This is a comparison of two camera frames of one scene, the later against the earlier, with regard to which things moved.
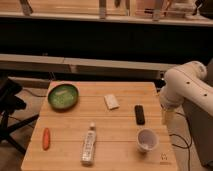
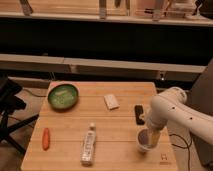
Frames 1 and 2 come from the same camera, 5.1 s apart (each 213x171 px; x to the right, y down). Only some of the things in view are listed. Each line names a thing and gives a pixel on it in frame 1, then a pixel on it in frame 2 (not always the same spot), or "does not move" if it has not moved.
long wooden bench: x=75 y=65 does not move
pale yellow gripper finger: x=167 y=117 -> x=154 y=138
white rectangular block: x=111 y=101 does not move
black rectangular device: x=140 y=114 does not move
